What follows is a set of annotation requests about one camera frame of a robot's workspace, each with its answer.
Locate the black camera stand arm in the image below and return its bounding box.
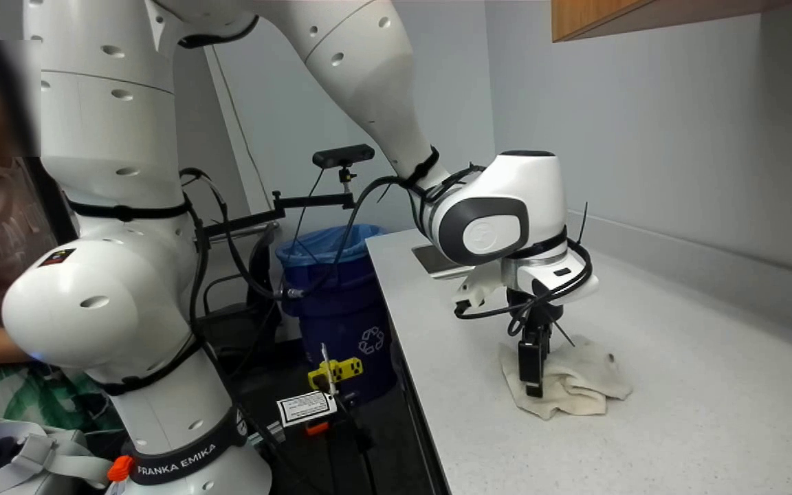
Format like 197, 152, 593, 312
195, 166, 362, 253

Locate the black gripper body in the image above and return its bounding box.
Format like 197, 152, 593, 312
504, 283, 566, 353

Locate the green leaf patterned fabric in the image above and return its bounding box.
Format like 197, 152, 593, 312
0, 361, 131, 480

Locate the blue bin liner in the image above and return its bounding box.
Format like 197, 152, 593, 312
276, 224, 387, 279

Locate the white cloth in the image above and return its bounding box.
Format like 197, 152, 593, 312
500, 333, 635, 425

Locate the wooden wall cabinet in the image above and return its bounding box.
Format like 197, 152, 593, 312
551, 0, 792, 44

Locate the black stereo camera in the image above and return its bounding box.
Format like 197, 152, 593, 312
310, 144, 376, 170

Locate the grey fabric strap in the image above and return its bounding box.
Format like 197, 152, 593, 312
0, 415, 115, 495

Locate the steel sink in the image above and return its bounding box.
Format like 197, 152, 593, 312
411, 243, 474, 279

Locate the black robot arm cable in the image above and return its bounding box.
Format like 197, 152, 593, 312
178, 163, 596, 388

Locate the blue recycling bin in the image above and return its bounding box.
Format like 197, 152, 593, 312
279, 224, 402, 407

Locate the yellow clamp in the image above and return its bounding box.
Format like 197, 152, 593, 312
305, 341, 365, 397

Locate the white label tag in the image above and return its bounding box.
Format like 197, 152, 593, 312
276, 390, 342, 430

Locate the orange knob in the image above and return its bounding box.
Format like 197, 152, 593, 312
105, 455, 136, 484

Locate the black chair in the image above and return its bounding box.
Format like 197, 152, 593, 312
202, 231, 285, 361

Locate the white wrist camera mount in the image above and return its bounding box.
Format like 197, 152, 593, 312
455, 261, 512, 320

